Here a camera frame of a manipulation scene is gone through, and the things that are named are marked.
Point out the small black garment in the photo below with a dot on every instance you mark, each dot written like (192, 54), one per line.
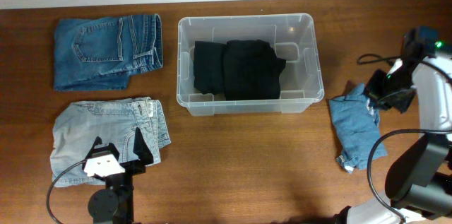
(208, 74)

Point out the dark blue folded jeans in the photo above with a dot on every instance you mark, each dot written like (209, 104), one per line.
(101, 54)

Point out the light blue folded jeans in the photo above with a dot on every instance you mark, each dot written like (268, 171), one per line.
(116, 121)

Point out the large black garment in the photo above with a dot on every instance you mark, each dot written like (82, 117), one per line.
(251, 71)

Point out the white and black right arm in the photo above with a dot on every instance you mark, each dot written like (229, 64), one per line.
(415, 190)

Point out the blue denim shirt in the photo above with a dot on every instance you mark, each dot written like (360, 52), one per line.
(356, 124)

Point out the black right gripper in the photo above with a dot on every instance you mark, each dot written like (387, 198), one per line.
(375, 98)

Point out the clear plastic storage bin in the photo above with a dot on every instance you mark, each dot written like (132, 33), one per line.
(293, 38)

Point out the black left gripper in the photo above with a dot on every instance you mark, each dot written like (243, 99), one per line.
(137, 167)

